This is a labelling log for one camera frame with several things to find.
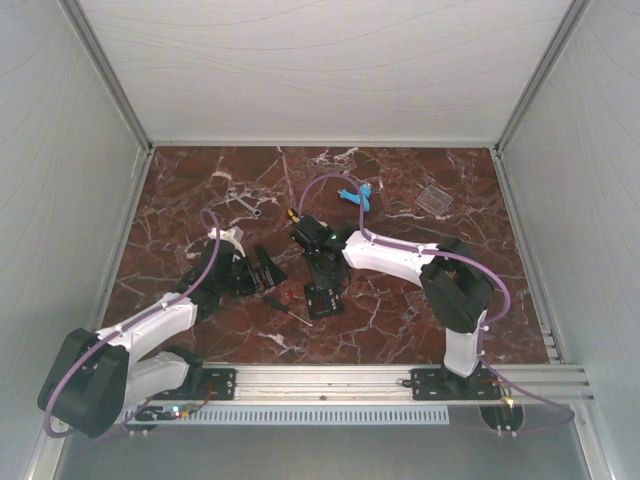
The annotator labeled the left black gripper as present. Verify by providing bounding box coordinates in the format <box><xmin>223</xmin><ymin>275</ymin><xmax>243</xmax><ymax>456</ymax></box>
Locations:
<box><xmin>218</xmin><ymin>245</ymin><xmax>288</xmax><ymax>299</ymax></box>

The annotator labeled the black fuse box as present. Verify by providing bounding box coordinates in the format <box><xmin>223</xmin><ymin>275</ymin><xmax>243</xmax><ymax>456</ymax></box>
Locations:
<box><xmin>304</xmin><ymin>283</ymin><xmax>344</xmax><ymax>320</ymax></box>

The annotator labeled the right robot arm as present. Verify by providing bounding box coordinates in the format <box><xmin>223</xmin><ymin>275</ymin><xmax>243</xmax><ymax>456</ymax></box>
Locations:
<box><xmin>289</xmin><ymin>210</ymin><xmax>500</xmax><ymax>400</ymax></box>

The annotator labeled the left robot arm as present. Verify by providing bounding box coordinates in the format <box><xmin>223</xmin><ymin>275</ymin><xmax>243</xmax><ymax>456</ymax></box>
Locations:
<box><xmin>37</xmin><ymin>240</ymin><xmax>288</xmax><ymax>438</ymax></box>

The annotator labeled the clear fuse box lid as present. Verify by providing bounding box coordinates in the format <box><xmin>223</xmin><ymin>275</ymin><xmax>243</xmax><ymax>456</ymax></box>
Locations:
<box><xmin>415</xmin><ymin>185</ymin><xmax>452</xmax><ymax>216</ymax></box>

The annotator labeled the yellow black screwdriver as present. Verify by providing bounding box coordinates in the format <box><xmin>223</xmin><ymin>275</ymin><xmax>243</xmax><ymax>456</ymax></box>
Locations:
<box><xmin>287</xmin><ymin>208</ymin><xmax>299</xmax><ymax>224</ymax></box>

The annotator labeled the silver wrench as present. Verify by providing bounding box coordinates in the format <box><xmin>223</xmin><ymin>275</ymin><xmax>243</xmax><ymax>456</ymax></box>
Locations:
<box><xmin>226</xmin><ymin>188</ymin><xmax>262</xmax><ymax>218</ymax></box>

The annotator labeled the blue plastic faucet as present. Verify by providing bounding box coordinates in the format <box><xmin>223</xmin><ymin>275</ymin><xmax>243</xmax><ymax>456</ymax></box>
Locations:
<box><xmin>338</xmin><ymin>183</ymin><xmax>373</xmax><ymax>213</ymax></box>

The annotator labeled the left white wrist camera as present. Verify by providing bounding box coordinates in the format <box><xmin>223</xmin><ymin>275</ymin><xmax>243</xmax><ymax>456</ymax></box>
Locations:
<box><xmin>207</xmin><ymin>227</ymin><xmax>246</xmax><ymax>257</ymax></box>

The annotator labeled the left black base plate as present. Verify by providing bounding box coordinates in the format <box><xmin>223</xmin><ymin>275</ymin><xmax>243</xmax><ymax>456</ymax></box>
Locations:
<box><xmin>153</xmin><ymin>368</ymin><xmax>237</xmax><ymax>402</ymax></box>

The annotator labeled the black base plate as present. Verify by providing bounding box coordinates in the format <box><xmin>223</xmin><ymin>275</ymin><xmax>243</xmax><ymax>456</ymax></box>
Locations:
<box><xmin>153</xmin><ymin>368</ymin><xmax>237</xmax><ymax>402</ymax></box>
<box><xmin>402</xmin><ymin>365</ymin><xmax>503</xmax><ymax>401</ymax></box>

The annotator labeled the aluminium front rail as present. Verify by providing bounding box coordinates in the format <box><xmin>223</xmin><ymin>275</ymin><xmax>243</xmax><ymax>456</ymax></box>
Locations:
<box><xmin>54</xmin><ymin>362</ymin><xmax>596</xmax><ymax>404</ymax></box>

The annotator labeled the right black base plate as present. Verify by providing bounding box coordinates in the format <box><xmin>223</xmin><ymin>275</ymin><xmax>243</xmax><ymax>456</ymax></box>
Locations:
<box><xmin>402</xmin><ymin>365</ymin><xmax>503</xmax><ymax>401</ymax></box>

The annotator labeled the slotted grey cable duct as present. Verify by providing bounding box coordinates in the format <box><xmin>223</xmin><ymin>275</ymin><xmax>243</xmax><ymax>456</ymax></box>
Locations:
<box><xmin>117</xmin><ymin>403</ymin><xmax>450</xmax><ymax>427</ymax></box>

